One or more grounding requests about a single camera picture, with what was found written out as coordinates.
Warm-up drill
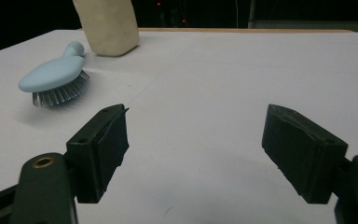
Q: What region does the beige square cup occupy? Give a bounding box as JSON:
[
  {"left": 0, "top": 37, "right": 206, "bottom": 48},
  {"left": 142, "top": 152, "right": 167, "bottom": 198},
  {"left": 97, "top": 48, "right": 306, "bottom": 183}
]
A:
[{"left": 72, "top": 0, "right": 141, "bottom": 58}]

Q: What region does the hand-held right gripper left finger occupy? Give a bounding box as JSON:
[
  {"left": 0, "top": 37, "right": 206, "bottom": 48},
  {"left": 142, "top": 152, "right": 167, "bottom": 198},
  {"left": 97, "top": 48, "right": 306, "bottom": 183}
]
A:
[{"left": 65, "top": 103, "right": 131, "bottom": 204}]

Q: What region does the light blue hairbrush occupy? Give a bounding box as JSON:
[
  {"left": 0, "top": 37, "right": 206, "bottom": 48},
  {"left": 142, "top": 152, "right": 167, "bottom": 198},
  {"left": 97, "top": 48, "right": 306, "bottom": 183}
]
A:
[{"left": 18, "top": 40, "right": 91, "bottom": 108}]

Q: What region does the white table mat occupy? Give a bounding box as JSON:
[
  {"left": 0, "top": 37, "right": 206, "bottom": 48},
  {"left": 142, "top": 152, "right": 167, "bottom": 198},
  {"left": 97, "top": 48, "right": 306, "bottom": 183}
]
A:
[{"left": 0, "top": 29, "right": 358, "bottom": 224}]

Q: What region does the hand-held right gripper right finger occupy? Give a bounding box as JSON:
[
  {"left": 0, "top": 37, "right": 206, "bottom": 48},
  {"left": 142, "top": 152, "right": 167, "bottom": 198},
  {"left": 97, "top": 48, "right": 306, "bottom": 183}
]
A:
[{"left": 261, "top": 104, "right": 350, "bottom": 205}]

